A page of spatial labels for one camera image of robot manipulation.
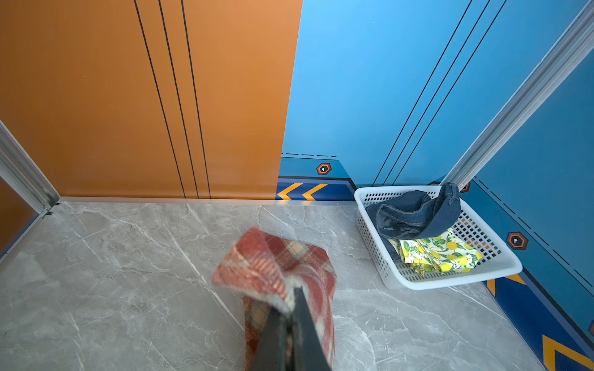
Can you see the right aluminium corner post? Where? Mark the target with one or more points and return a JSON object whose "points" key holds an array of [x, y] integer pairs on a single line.
{"points": [[571, 48]]}

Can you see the white plastic laundry basket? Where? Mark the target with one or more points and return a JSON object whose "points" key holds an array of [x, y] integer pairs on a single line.
{"points": [[498, 259]]}

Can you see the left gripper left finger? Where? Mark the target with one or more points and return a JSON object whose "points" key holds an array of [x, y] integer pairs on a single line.
{"points": [[271, 353]]}

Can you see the dark blue denim skirt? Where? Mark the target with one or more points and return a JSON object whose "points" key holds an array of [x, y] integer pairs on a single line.
{"points": [[415, 215]]}

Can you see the lemon print skirt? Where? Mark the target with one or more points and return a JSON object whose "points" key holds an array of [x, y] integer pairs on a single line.
{"points": [[443, 254]]}

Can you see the red plaid skirt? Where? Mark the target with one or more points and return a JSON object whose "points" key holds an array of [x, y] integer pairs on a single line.
{"points": [[266, 270]]}

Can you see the aluminium corner post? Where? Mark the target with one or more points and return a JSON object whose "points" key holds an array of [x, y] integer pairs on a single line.
{"points": [[21, 173], [571, 48]]}

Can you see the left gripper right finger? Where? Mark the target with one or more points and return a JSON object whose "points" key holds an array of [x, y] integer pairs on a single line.
{"points": [[307, 354]]}

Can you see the left aluminium corner post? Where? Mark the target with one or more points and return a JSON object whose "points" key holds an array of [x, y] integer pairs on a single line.
{"points": [[21, 173]]}

